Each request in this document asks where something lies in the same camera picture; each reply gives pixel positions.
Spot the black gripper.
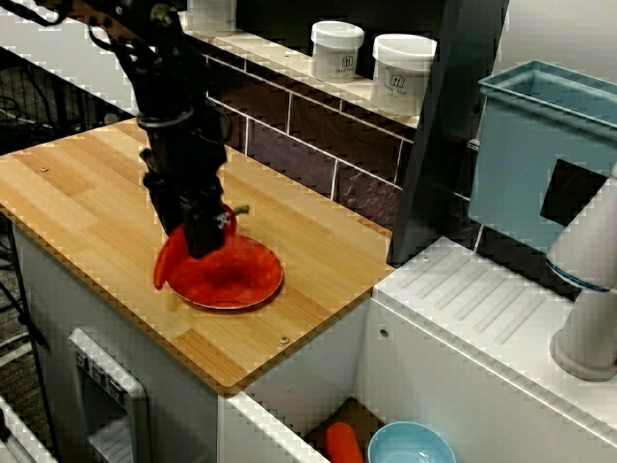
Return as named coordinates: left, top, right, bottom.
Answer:
left=138, top=101, right=231, bottom=260

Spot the red toy pepper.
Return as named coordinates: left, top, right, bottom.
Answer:
left=152, top=204, right=251, bottom=290

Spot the red round plate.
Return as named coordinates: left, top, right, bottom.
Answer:
left=163, top=234, right=284, bottom=311

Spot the dark tiled backsplash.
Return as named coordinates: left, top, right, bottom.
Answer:
left=201, top=47, right=418, bottom=232

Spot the white kitchen cabinet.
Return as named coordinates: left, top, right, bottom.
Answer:
left=9, top=226, right=372, bottom=463

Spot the cream shelf board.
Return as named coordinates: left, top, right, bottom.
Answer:
left=182, top=12, right=425, bottom=129

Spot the white plastic container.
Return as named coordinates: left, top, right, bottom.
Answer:
left=186, top=0, right=238, bottom=38

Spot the grey dispenser panel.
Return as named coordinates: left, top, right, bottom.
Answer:
left=67, top=327, right=150, bottom=463

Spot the white lidded plastic jar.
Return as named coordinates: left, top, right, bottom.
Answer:
left=369, top=33, right=439, bottom=117
left=309, top=20, right=365, bottom=84

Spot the orange toy carrot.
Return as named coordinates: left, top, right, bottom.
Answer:
left=324, top=422, right=365, bottom=463

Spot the light blue bowl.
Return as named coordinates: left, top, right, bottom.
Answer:
left=367, top=421, right=457, bottom=463

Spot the white toy sink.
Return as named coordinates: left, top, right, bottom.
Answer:
left=216, top=235, right=617, bottom=463

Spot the light blue plastic bin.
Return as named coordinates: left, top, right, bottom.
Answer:
left=469, top=60, right=617, bottom=255

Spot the white toy faucet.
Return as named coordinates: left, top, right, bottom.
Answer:
left=546, top=163, right=617, bottom=382

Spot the black hutch frame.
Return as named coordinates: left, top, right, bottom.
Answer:
left=153, top=0, right=511, bottom=266

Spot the aluminium rail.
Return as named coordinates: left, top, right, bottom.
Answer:
left=0, top=395, right=57, bottom=463

